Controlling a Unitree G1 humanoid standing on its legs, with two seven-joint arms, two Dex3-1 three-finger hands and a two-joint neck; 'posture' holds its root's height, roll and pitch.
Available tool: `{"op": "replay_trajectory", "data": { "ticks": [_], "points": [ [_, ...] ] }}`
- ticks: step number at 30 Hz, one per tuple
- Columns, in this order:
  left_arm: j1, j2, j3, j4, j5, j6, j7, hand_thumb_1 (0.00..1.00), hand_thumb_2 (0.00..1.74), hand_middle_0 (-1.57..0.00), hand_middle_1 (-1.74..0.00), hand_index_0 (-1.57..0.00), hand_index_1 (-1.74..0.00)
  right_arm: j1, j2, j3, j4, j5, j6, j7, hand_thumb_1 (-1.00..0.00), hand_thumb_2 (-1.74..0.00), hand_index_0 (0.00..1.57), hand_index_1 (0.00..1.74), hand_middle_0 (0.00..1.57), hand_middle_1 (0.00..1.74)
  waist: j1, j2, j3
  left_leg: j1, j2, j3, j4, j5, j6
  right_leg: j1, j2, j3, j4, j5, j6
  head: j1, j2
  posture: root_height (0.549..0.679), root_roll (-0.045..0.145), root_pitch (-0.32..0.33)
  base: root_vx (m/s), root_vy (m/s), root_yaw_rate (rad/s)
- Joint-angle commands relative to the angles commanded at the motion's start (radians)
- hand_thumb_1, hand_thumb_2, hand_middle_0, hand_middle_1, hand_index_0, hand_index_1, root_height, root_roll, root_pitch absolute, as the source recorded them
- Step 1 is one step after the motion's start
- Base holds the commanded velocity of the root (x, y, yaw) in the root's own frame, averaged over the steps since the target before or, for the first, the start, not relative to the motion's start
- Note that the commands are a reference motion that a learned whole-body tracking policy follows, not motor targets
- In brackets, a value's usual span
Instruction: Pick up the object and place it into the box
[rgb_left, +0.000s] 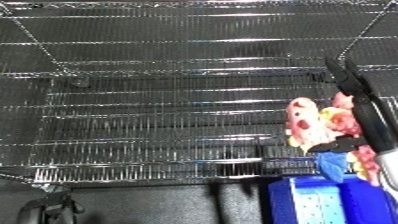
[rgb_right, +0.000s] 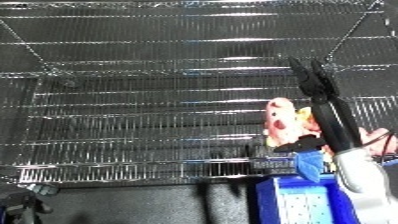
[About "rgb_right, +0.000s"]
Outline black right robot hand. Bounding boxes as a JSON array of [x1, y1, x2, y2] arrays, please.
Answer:
[[273, 56, 365, 154]]

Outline pink soft toy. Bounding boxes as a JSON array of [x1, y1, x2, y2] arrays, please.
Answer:
[[261, 97, 398, 184]]

